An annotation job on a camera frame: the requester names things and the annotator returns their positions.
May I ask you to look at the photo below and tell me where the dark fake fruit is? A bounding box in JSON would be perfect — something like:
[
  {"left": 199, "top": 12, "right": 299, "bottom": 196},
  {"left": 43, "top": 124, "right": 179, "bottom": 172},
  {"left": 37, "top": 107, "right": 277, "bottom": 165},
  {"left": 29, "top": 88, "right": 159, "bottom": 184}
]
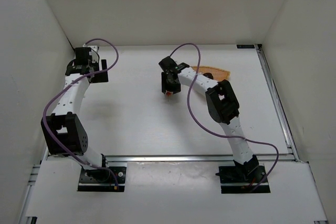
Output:
[{"left": 203, "top": 72, "right": 214, "bottom": 80}]

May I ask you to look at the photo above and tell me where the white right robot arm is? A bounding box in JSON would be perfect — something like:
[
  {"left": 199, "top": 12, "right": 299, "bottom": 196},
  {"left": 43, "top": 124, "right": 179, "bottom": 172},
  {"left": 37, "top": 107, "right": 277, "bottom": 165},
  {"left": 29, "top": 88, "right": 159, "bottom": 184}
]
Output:
[{"left": 159, "top": 56, "right": 259, "bottom": 180}]

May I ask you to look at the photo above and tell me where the orange woven fruit basket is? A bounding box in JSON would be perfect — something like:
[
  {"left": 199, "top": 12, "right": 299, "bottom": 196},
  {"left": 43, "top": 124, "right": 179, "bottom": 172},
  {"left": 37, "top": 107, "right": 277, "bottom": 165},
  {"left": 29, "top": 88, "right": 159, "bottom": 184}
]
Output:
[{"left": 198, "top": 66, "right": 230, "bottom": 81}]

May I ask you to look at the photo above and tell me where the aluminium table edge rail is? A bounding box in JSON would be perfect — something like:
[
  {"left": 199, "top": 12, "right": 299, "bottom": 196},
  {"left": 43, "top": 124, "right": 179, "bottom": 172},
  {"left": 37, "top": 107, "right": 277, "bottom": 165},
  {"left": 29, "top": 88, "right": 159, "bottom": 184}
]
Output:
[{"left": 255, "top": 44, "right": 301, "bottom": 162}]

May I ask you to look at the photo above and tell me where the red fake cherry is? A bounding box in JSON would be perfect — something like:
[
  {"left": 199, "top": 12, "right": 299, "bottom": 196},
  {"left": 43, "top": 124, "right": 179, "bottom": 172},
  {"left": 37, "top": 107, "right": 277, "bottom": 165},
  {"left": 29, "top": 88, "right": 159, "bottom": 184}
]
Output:
[{"left": 165, "top": 91, "right": 172, "bottom": 102}]

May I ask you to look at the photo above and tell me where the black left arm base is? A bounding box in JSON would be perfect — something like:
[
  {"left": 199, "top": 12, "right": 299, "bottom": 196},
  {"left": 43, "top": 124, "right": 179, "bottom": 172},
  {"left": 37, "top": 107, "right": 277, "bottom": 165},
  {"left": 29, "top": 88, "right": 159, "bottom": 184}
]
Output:
[{"left": 77, "top": 165, "right": 127, "bottom": 193}]

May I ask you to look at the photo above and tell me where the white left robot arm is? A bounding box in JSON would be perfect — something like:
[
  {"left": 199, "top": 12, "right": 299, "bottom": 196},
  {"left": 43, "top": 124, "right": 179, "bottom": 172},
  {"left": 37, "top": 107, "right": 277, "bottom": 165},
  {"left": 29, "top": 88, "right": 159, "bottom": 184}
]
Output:
[{"left": 41, "top": 47, "right": 108, "bottom": 170}]

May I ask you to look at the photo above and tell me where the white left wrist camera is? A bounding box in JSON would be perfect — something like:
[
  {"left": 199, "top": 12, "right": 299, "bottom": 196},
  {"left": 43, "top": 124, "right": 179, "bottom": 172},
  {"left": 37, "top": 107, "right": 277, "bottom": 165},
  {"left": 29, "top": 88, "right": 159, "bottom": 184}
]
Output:
[{"left": 82, "top": 44, "right": 100, "bottom": 56}]

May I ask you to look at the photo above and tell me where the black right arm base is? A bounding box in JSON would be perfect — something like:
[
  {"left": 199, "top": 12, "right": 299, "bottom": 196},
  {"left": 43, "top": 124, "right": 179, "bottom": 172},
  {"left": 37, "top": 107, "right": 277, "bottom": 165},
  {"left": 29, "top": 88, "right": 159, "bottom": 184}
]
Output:
[{"left": 215, "top": 165, "right": 271, "bottom": 194}]

